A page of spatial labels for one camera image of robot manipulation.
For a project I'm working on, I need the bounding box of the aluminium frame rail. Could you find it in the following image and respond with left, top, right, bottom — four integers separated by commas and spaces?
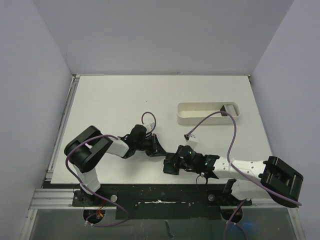
29, 189, 74, 210

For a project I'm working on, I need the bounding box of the white oblong plastic tray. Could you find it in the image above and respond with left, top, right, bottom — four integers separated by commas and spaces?
177, 102, 241, 126

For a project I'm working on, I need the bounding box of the black wire loop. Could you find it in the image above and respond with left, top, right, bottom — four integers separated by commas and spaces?
196, 173, 211, 186

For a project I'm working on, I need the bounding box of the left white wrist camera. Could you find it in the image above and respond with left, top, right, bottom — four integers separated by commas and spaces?
143, 122, 156, 132

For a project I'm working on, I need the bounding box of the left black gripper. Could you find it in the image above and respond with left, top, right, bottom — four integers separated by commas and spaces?
135, 133, 167, 157

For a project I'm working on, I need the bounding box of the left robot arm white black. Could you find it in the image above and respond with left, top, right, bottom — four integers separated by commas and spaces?
64, 123, 167, 206

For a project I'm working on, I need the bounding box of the stack of silver credit cards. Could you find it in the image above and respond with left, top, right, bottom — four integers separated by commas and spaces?
220, 104, 237, 117

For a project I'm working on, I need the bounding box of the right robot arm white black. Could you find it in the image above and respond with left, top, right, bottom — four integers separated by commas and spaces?
165, 145, 304, 208

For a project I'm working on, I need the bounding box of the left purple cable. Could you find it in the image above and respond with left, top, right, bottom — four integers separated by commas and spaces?
65, 111, 157, 228

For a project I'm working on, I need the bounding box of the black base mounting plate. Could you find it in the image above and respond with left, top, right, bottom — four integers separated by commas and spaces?
43, 182, 241, 224

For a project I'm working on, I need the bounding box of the black card holder wallet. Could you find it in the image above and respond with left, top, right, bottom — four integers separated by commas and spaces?
162, 153, 180, 175

